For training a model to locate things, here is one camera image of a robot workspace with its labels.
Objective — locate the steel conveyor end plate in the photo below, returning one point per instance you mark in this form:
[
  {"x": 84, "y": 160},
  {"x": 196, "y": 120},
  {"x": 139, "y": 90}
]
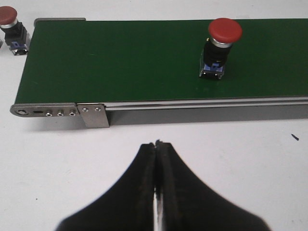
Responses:
[
  {"x": 58, "y": 19},
  {"x": 44, "y": 109}
]

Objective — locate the green conveyor belt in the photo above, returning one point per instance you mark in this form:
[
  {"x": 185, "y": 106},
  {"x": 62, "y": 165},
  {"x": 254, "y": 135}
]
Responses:
[{"x": 135, "y": 61}]

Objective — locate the steel conveyor bracket leg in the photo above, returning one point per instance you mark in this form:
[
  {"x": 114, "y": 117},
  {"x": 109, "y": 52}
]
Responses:
[{"x": 93, "y": 115}]

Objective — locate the aluminium conveyor side rail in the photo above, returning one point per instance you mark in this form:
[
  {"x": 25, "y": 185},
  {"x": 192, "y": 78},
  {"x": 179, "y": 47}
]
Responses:
[{"x": 206, "y": 103}]

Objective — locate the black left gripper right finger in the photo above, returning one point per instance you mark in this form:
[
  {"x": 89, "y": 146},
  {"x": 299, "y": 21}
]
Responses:
[{"x": 185, "y": 203}]

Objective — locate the red mushroom push button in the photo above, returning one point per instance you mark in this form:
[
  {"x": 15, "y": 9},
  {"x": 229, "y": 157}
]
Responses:
[
  {"x": 17, "y": 37},
  {"x": 223, "y": 33}
]

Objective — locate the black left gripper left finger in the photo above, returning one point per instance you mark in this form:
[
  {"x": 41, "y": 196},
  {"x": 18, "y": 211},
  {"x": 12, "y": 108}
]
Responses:
[{"x": 127, "y": 205}]

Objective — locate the far steel conveyor end plate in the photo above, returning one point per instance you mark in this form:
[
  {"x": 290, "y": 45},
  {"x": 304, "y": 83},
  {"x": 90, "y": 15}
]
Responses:
[{"x": 58, "y": 19}]

